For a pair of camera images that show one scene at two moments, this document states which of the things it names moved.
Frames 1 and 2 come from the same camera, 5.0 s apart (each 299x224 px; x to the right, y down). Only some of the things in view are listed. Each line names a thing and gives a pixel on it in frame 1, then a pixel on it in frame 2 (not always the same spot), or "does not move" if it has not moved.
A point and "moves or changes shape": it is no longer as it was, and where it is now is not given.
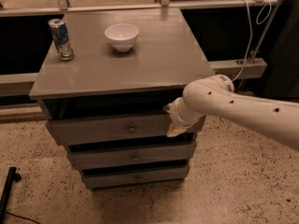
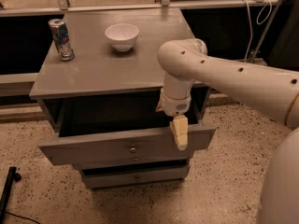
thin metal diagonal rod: x=260 y=42 does not move
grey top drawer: x=128 y=128 moves or changes shape
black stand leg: x=11 y=176 does not move
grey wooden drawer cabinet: x=103 y=86 does not move
